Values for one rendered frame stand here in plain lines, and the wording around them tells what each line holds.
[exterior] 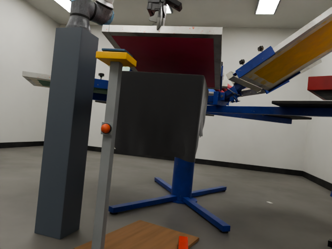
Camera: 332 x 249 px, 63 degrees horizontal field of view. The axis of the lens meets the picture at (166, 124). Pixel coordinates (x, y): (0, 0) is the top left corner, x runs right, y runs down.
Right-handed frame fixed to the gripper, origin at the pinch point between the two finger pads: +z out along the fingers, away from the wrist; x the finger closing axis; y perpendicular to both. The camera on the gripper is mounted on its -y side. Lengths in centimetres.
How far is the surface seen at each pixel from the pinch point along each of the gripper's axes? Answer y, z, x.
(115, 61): 11.1, 25.1, 19.1
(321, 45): -99, -40, -87
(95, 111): 262, -52, -468
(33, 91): 380, -71, -395
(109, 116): 12, 47, 15
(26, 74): 108, 10, -48
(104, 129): 11, 53, 18
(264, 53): -58, -24, -71
